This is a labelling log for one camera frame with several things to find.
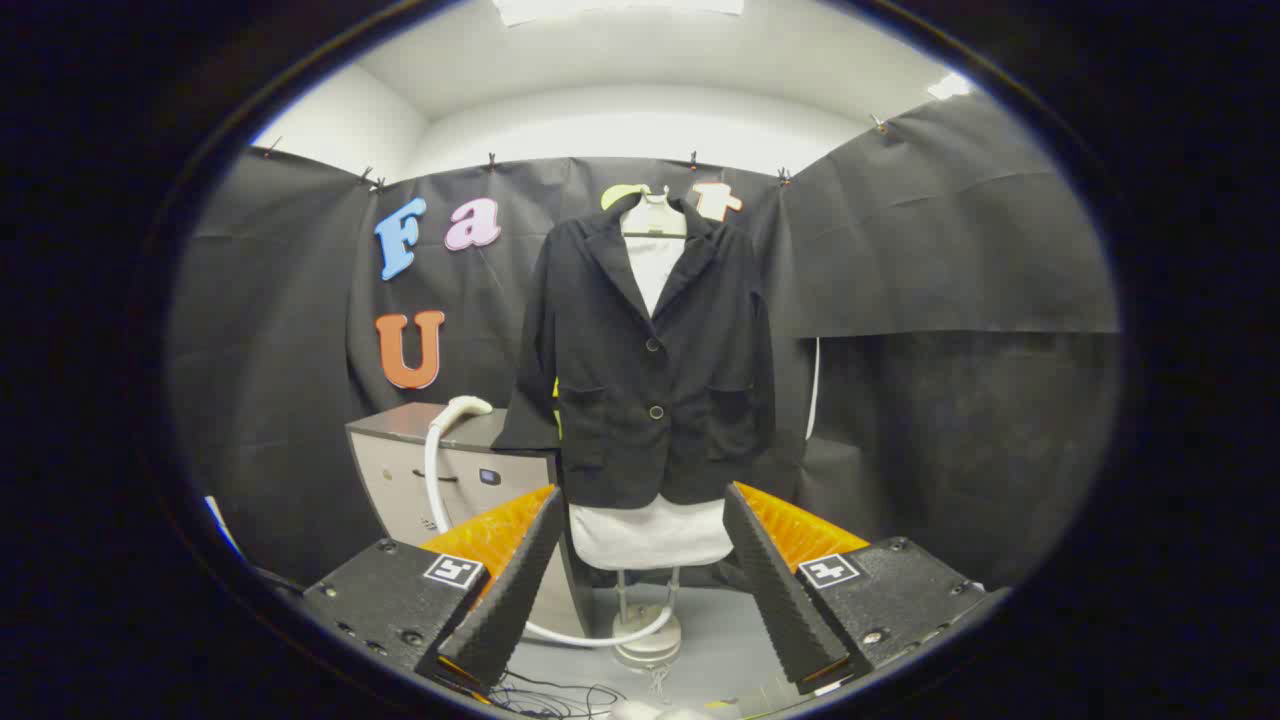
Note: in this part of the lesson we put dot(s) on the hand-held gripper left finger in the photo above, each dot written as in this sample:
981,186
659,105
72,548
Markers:
510,600

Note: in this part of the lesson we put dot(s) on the steamer stand pole and base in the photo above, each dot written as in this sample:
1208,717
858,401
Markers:
648,645

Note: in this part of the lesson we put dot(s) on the large ceiling light panel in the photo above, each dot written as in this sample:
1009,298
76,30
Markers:
600,8

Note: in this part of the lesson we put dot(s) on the black blazer jacket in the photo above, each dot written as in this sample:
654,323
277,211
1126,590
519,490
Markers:
620,400

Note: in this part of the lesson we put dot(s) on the black backdrop cloth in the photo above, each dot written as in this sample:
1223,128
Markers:
950,250

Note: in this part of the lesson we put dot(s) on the small ceiling light panel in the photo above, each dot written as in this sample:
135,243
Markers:
948,86

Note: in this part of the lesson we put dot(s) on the row of backdrop clips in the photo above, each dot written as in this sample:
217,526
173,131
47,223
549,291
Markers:
491,161

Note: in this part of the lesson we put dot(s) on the cream clothes hanger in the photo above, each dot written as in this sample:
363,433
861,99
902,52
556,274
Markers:
653,218

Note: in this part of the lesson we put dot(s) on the white steamer board pad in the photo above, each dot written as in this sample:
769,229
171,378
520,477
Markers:
650,535

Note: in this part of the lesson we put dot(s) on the grey cabinet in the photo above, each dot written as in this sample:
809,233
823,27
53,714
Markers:
400,480

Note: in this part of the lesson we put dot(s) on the cream garment steamer head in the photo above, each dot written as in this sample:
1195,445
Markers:
465,407

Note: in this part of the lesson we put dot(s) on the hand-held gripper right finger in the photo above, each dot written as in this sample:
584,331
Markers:
775,590

